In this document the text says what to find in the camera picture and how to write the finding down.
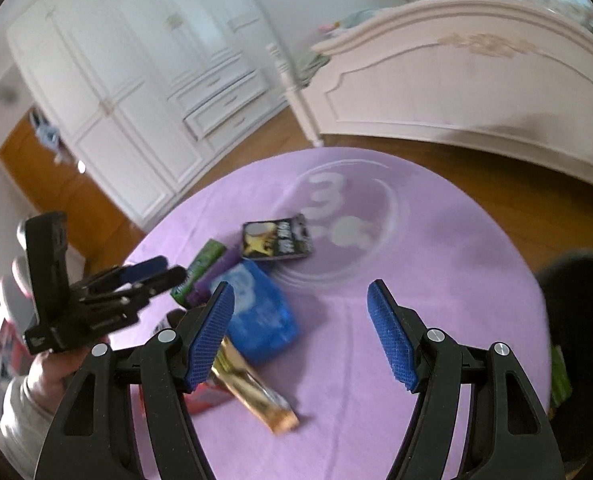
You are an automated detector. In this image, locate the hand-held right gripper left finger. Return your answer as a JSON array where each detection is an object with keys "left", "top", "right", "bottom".
[{"left": 35, "top": 281, "right": 236, "bottom": 480}]

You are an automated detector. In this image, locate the blue hanging bag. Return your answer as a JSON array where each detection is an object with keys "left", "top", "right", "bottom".
[{"left": 29, "top": 110, "right": 75, "bottom": 164}]

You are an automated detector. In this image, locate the person's left forearm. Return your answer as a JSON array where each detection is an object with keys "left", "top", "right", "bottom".
[{"left": 0, "top": 375, "right": 66, "bottom": 450}]

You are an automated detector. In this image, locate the black snack packet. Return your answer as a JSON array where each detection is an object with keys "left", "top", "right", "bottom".
[{"left": 241, "top": 214, "right": 315, "bottom": 262}]

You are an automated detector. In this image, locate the purple candy tube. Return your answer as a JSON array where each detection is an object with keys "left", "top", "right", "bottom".
[{"left": 186, "top": 254, "right": 240, "bottom": 309}]

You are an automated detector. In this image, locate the white wardrobe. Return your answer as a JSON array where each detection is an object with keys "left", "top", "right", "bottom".
[{"left": 6, "top": 0, "right": 291, "bottom": 232}]

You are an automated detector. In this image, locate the green cloth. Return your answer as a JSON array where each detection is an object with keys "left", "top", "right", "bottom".
[{"left": 295, "top": 51, "right": 333, "bottom": 87}]

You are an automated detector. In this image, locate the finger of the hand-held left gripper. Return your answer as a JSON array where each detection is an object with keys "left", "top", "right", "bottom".
[
  {"left": 74, "top": 256, "right": 170, "bottom": 293},
  {"left": 79, "top": 266, "right": 188, "bottom": 308}
]

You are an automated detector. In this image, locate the black trash bin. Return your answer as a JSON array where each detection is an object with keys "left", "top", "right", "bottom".
[{"left": 533, "top": 249, "right": 593, "bottom": 480}]

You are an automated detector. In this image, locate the green candy tube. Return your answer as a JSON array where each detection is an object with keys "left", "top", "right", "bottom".
[{"left": 170, "top": 240, "right": 227, "bottom": 304}]

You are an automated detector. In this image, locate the gold snack packet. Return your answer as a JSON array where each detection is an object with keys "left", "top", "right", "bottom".
[{"left": 211, "top": 337, "right": 300, "bottom": 436}]

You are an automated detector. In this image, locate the red snack box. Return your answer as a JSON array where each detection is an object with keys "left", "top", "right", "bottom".
[{"left": 141, "top": 380, "right": 233, "bottom": 417}]

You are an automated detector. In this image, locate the blue snack packet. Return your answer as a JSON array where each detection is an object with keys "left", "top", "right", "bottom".
[{"left": 224, "top": 259, "right": 298, "bottom": 366}]

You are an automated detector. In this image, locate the purple round tablecloth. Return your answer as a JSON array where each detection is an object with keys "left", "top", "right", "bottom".
[{"left": 109, "top": 147, "right": 553, "bottom": 480}]

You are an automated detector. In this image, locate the brown wooden door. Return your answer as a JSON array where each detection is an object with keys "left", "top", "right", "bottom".
[{"left": 0, "top": 110, "right": 148, "bottom": 267}]

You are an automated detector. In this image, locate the person's left hand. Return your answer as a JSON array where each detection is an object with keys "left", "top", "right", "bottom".
[{"left": 0, "top": 255, "right": 111, "bottom": 403}]

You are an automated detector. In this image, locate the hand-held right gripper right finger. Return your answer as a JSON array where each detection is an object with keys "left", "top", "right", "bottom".
[{"left": 367, "top": 279, "right": 567, "bottom": 480}]

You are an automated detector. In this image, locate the cream ornate bed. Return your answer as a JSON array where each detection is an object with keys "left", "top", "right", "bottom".
[{"left": 266, "top": 0, "right": 593, "bottom": 195}]

